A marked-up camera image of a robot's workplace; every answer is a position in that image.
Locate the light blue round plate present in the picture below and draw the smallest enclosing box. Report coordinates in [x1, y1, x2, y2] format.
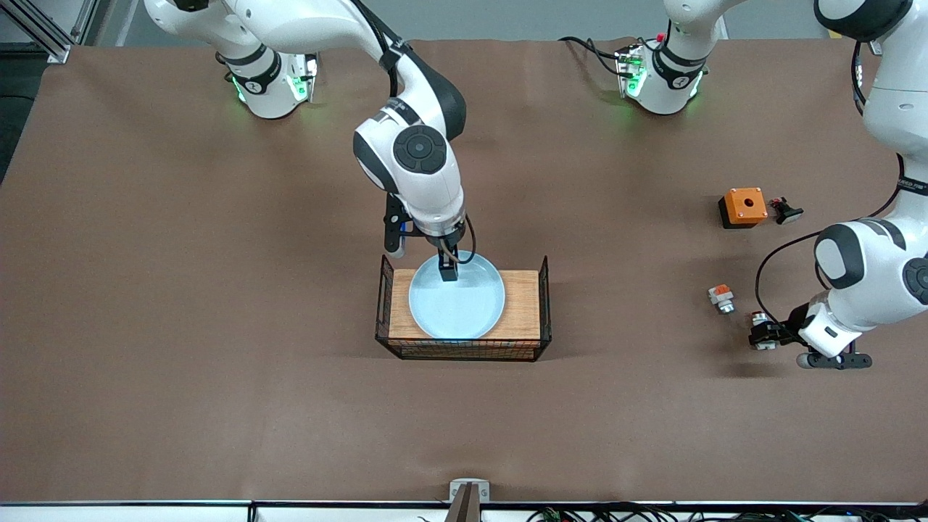
[408, 250, 506, 340]

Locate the black arm base cable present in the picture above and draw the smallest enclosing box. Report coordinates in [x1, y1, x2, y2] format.
[558, 35, 628, 77]

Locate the orange button box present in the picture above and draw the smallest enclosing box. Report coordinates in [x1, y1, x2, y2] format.
[718, 188, 768, 230]

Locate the black wire basket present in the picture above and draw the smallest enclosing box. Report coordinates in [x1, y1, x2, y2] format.
[375, 254, 552, 362]

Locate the black cable bundle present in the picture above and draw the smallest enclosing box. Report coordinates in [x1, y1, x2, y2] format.
[417, 502, 928, 522]

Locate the aluminium frame profile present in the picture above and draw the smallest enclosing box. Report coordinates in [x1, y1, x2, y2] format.
[0, 0, 99, 64]

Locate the white table edge rail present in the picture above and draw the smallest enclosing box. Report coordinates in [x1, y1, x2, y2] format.
[0, 500, 928, 522]

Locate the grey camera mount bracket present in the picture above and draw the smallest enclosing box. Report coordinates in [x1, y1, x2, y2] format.
[446, 478, 492, 522]

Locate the wooden board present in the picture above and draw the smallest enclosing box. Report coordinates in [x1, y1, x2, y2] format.
[389, 270, 541, 340]

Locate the brown table cover sheet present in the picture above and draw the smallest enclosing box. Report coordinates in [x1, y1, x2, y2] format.
[0, 36, 928, 505]

